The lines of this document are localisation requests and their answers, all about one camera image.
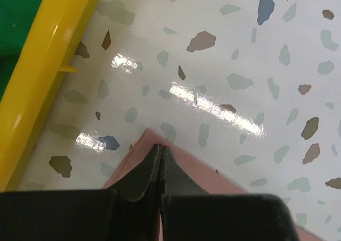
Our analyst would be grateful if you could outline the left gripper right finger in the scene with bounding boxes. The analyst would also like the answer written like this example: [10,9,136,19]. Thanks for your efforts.
[160,146,299,240]

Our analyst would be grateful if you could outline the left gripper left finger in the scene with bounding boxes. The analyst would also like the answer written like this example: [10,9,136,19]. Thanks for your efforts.
[1,144,163,240]

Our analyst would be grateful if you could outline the pink t shirt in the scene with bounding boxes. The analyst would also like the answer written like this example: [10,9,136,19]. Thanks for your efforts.
[104,128,321,240]

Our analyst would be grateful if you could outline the yellow plastic bin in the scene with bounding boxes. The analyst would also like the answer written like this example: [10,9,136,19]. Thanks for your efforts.
[1,0,99,191]

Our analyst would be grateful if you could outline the green t shirt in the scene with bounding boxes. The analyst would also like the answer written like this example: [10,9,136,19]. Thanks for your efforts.
[0,0,42,95]

